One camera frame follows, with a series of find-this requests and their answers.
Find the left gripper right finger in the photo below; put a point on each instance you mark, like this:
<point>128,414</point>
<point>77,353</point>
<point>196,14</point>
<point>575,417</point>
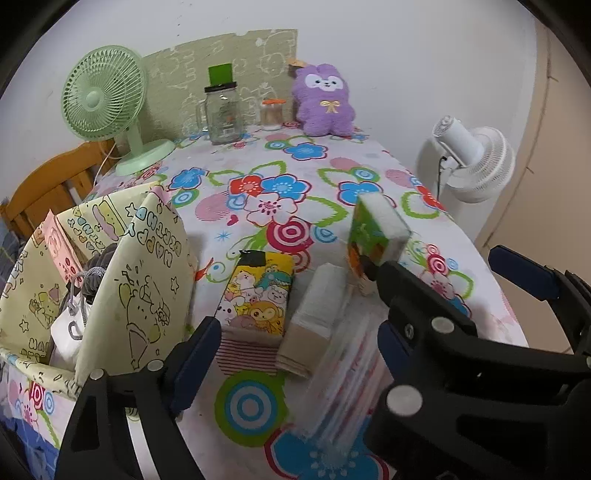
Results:
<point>464,407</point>

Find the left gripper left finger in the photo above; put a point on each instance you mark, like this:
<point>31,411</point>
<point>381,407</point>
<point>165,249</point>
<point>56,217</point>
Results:
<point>97,443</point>

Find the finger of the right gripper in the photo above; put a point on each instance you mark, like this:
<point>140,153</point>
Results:
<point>566,293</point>

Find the clear plastic packet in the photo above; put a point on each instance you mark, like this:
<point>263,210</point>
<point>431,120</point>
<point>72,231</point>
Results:
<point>342,390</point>

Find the red striped cloth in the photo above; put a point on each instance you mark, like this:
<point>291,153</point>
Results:
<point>234,356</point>

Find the green tissue pack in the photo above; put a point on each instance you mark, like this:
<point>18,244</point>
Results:
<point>378,234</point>

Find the cartoon animal tissue pack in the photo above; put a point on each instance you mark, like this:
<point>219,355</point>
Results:
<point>253,305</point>

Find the beige door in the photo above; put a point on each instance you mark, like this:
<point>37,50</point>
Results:
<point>544,213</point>

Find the yellow fabric storage box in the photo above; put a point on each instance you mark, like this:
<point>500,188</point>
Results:
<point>141,307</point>

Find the white standing fan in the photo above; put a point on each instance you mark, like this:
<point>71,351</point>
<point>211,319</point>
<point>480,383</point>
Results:
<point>473,164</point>

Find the blue plaid pillow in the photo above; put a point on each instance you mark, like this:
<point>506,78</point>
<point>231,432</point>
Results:
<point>10,246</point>

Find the floral tablecloth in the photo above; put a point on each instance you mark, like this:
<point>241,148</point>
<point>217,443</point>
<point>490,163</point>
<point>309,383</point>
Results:
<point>281,192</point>

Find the wooden bed headboard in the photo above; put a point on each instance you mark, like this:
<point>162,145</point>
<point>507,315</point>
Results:
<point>48,186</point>

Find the purple plush bunny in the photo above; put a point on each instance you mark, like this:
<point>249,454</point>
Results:
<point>321,98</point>

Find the cotton swab jar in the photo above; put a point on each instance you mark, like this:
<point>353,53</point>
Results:
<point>271,114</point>

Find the green desk fan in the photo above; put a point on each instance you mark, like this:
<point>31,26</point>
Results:
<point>102,98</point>

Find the glass jar green cup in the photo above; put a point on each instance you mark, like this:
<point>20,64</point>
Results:
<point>220,109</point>

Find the green patterned board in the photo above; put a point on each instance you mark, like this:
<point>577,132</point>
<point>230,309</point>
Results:
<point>257,61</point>

